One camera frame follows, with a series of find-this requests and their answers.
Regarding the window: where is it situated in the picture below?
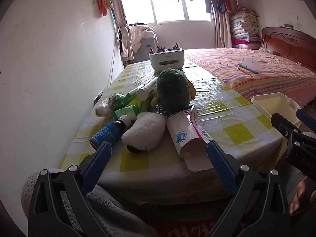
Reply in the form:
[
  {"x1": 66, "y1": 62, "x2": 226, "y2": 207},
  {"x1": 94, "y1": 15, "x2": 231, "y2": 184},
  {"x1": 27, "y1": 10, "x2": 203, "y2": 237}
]
[{"x1": 120, "y1": 0, "x2": 215, "y2": 24}]

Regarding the red patterned mat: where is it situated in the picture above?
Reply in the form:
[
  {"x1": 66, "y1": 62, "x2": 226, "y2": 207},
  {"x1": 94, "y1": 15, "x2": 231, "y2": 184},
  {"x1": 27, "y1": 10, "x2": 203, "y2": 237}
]
[{"x1": 158, "y1": 220, "x2": 223, "y2": 237}]

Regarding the orange cloth on wall hook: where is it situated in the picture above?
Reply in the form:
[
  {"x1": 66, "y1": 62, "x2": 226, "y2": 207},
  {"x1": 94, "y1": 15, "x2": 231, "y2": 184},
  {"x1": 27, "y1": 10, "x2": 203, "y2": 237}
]
[{"x1": 96, "y1": 0, "x2": 114, "y2": 18}]

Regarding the black wall charger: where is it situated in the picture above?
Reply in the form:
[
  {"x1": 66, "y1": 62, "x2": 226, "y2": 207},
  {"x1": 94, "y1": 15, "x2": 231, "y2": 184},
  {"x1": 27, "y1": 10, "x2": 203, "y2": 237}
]
[{"x1": 93, "y1": 91, "x2": 103, "y2": 106}]

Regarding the dotted white cloth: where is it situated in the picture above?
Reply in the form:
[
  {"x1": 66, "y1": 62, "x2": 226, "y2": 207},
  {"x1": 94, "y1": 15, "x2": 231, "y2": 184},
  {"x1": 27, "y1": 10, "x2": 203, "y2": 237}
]
[{"x1": 128, "y1": 23, "x2": 157, "y2": 53}]

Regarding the red wooden headboard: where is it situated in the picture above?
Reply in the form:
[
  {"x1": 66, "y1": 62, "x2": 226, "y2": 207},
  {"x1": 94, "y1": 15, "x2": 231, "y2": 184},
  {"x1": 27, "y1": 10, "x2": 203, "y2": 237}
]
[{"x1": 261, "y1": 27, "x2": 316, "y2": 73}]

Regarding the yellow pencil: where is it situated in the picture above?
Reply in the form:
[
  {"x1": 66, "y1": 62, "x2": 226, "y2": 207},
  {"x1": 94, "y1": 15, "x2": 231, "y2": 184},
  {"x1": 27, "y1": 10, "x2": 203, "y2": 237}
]
[{"x1": 238, "y1": 67, "x2": 255, "y2": 78}]

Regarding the person's right hand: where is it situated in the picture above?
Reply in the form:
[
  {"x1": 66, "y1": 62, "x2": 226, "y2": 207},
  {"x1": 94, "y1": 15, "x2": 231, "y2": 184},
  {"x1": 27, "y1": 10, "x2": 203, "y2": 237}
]
[{"x1": 288, "y1": 179, "x2": 316, "y2": 215}]

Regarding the beige curtain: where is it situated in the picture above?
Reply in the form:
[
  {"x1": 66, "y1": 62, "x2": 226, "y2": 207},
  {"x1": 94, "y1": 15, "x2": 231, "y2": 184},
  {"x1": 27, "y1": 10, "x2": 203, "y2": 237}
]
[
  {"x1": 213, "y1": 0, "x2": 232, "y2": 48},
  {"x1": 109, "y1": 0, "x2": 127, "y2": 27}
]

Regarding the white toothpaste box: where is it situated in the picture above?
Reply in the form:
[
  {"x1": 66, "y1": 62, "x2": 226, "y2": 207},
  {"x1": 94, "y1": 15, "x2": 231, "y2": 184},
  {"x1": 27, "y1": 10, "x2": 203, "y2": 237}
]
[{"x1": 165, "y1": 107, "x2": 215, "y2": 172}]

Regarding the floral pillow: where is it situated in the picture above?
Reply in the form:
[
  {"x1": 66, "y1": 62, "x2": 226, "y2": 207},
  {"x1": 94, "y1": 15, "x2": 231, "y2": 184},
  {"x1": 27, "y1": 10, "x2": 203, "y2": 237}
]
[{"x1": 259, "y1": 46, "x2": 276, "y2": 55}]

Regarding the bed with striped sheet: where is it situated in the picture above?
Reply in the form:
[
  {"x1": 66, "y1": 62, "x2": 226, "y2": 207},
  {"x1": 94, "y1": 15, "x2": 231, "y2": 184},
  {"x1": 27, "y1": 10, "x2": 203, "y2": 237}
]
[{"x1": 185, "y1": 47, "x2": 316, "y2": 109}]

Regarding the white plastic bottle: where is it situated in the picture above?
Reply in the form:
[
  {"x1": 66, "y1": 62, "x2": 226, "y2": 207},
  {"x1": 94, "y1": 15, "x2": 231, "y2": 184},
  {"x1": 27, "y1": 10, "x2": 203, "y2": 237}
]
[{"x1": 136, "y1": 77, "x2": 158, "y2": 102}]

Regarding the white fuzzy plush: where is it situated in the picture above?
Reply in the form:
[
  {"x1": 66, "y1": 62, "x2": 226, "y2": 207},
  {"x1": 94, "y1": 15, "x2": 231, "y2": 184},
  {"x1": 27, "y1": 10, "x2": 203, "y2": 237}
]
[{"x1": 122, "y1": 112, "x2": 166, "y2": 153}]

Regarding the light green packet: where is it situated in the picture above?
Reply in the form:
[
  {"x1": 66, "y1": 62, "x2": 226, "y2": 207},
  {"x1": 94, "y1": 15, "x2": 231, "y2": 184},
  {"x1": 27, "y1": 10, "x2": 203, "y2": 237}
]
[{"x1": 122, "y1": 91, "x2": 157, "y2": 111}]

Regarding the brown bottle with blue label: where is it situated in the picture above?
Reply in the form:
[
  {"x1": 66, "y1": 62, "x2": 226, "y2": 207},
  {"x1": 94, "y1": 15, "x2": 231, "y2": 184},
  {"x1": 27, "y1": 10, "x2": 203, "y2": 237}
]
[{"x1": 89, "y1": 115, "x2": 132, "y2": 150}]

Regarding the white cabinet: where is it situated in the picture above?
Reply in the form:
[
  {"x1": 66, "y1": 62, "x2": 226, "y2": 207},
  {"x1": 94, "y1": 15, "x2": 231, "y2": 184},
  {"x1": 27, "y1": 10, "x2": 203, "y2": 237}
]
[{"x1": 134, "y1": 36, "x2": 158, "y2": 63}]

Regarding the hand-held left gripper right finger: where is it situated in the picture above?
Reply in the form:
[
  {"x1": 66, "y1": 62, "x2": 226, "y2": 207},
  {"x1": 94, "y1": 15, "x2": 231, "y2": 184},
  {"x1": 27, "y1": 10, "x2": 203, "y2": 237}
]
[{"x1": 207, "y1": 140, "x2": 290, "y2": 237}]

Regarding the white desktop pencil organizer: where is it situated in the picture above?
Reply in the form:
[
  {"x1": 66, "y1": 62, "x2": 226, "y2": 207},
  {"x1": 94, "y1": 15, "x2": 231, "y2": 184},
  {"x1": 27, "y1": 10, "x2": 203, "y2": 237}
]
[{"x1": 149, "y1": 43, "x2": 186, "y2": 71}]

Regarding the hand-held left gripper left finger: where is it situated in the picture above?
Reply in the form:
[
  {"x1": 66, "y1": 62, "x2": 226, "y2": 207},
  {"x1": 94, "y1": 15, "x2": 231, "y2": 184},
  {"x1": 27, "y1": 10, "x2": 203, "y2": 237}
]
[{"x1": 28, "y1": 141, "x2": 113, "y2": 237}]

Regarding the stack of folded blankets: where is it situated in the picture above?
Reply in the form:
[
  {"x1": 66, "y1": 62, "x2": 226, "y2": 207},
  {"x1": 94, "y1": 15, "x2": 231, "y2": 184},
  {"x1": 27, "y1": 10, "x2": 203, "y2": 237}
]
[{"x1": 229, "y1": 7, "x2": 261, "y2": 50}]

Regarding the cream plastic bin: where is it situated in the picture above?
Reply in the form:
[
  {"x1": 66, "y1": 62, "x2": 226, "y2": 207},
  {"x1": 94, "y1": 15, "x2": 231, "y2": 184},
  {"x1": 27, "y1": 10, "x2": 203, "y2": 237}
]
[{"x1": 250, "y1": 92, "x2": 303, "y2": 126}]

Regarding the green broccoli plush toy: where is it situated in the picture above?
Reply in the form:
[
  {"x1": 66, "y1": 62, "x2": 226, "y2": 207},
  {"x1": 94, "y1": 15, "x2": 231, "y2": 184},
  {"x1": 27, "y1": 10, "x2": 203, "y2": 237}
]
[{"x1": 150, "y1": 68, "x2": 191, "y2": 113}]

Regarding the grey fleece blanket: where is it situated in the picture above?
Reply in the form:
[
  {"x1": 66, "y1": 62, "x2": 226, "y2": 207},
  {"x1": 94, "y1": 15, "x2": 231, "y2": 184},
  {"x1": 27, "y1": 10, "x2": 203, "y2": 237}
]
[{"x1": 21, "y1": 168, "x2": 158, "y2": 237}]

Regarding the yellow snack bag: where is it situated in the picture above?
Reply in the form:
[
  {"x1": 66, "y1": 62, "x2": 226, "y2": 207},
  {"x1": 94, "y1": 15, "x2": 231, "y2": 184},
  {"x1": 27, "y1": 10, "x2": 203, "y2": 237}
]
[{"x1": 186, "y1": 80, "x2": 197, "y2": 102}]

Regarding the light blue slim device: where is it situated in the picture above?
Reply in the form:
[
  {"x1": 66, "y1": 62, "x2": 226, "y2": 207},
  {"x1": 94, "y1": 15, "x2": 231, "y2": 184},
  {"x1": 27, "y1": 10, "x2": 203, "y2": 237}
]
[{"x1": 238, "y1": 58, "x2": 261, "y2": 74}]

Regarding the clear plastic bag with scraps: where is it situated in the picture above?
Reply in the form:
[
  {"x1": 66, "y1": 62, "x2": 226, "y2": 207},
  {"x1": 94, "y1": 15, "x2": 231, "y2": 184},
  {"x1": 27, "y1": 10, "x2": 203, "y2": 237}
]
[{"x1": 107, "y1": 93, "x2": 125, "y2": 110}]

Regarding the yellow checked plastic tablecloth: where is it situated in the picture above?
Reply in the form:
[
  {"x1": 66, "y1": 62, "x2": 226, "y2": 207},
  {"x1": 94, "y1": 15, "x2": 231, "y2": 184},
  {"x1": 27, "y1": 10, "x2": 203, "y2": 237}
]
[{"x1": 58, "y1": 60, "x2": 283, "y2": 176}]

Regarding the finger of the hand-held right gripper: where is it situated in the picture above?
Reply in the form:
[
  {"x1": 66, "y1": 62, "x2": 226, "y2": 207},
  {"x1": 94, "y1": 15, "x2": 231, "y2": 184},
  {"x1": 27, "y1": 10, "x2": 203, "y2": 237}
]
[
  {"x1": 271, "y1": 113, "x2": 300, "y2": 141},
  {"x1": 296, "y1": 109, "x2": 316, "y2": 129}
]

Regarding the beige hanging garment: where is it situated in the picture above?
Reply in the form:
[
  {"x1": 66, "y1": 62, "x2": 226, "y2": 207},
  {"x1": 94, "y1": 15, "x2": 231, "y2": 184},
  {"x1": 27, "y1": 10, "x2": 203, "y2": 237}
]
[{"x1": 118, "y1": 26, "x2": 135, "y2": 61}]

